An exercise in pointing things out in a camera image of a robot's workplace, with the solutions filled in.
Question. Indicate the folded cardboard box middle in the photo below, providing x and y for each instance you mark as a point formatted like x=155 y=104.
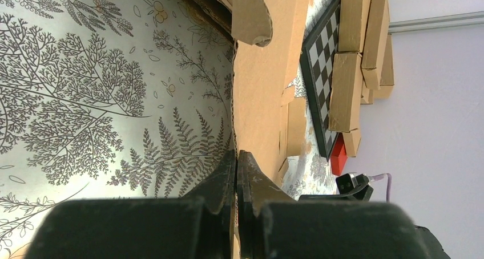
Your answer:
x=367 y=96

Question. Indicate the folded cardboard box lower right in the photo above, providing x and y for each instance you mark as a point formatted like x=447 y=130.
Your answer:
x=387 y=77

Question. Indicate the folded cardboard box top right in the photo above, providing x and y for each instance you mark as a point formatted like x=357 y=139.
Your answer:
x=375 y=43

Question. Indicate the aluminium rail frame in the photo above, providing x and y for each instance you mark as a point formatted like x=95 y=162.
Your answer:
x=434 y=23

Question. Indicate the black white checkerboard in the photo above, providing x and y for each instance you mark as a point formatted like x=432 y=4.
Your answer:
x=316 y=63

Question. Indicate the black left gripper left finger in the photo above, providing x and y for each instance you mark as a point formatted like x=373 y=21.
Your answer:
x=159 y=227

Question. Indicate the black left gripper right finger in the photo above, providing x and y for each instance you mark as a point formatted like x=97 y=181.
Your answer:
x=274 y=225

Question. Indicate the brown cardboard box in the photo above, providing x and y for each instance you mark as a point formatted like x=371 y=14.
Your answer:
x=267 y=36

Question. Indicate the folded cardboard box large top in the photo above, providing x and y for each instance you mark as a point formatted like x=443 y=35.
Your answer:
x=353 y=22

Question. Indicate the folded cardboard box front centre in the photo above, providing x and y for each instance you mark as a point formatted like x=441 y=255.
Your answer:
x=344 y=109

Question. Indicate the folded cardboard box front right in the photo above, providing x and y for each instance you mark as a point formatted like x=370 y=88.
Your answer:
x=352 y=142

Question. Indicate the red box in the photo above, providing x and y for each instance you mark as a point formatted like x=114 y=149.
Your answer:
x=338 y=156

